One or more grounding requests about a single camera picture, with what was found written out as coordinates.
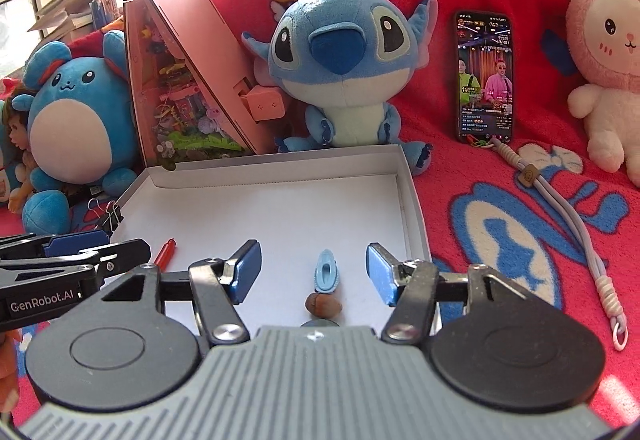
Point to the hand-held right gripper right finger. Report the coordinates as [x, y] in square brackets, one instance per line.
[380, 275]

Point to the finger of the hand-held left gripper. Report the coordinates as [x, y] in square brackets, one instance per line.
[125, 254]
[75, 244]

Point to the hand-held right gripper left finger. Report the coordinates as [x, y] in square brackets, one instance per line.
[247, 270]

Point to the red hair clip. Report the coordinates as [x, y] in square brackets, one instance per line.
[165, 252]

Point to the light blue hair clip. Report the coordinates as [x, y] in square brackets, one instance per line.
[326, 272]

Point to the brown nut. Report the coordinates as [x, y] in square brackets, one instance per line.
[324, 305]

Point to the white cardboard box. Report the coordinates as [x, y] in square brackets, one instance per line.
[280, 210]

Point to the black binder clip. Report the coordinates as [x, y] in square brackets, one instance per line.
[107, 215]

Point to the round blue mouse plush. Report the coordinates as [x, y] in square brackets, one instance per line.
[75, 135]

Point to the pink printed blanket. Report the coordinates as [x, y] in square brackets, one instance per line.
[500, 240]

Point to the brown-haired doll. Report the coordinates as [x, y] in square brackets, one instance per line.
[15, 130]

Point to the blue alien plush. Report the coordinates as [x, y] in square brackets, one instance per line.
[345, 70]

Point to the black smartphone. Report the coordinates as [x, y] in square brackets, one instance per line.
[484, 75]

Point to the pink triangular house box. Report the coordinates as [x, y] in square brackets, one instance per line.
[210, 45]

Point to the stack of papers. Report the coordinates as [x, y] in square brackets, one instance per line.
[75, 5]

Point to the pink bunny plush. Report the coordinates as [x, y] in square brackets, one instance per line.
[610, 70]

